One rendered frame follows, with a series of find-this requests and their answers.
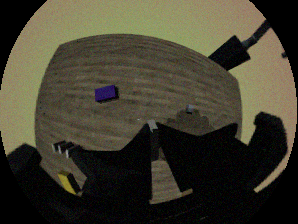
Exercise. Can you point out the white domino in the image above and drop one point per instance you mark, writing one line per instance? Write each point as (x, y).
(154, 143)
(56, 146)
(72, 149)
(64, 146)

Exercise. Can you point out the yellow rectangular block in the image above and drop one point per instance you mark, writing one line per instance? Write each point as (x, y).
(68, 182)

